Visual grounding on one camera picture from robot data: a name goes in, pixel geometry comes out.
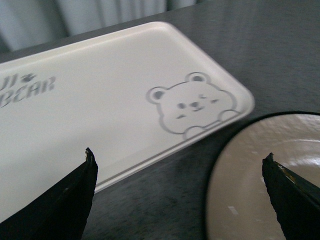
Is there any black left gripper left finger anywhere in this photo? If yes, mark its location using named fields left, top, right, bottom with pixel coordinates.
left=0, top=148, right=98, bottom=240

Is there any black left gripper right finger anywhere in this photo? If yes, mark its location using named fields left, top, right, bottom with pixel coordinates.
left=262, top=153, right=320, bottom=240

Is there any tan plate with black rim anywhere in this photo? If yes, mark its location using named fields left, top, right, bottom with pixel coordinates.
left=205, top=113, right=320, bottom=240

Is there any cream bear-print tray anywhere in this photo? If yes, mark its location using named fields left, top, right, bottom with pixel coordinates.
left=0, top=22, right=255, bottom=221

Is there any grey pleated curtain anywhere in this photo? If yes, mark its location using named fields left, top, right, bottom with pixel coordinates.
left=0, top=0, right=198, bottom=53

